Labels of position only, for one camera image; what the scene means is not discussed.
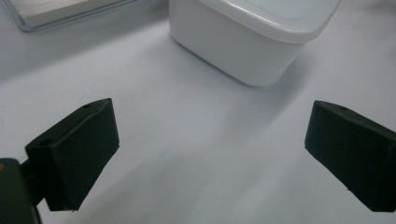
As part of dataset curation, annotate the translucent white container lid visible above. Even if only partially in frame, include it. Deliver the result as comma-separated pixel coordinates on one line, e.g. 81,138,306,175
199,0,343,44

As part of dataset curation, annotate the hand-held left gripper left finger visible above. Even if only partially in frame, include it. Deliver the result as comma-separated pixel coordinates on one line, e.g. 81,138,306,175
20,97,120,212

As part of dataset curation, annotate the clear plastic tray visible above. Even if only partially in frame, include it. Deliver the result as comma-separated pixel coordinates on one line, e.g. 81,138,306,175
1,0,138,33

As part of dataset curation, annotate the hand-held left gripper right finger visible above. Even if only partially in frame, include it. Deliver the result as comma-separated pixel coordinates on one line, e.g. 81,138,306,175
304,100,396,213

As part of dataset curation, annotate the white plastic container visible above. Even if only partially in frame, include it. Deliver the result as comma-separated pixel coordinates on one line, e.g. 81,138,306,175
168,0,307,88

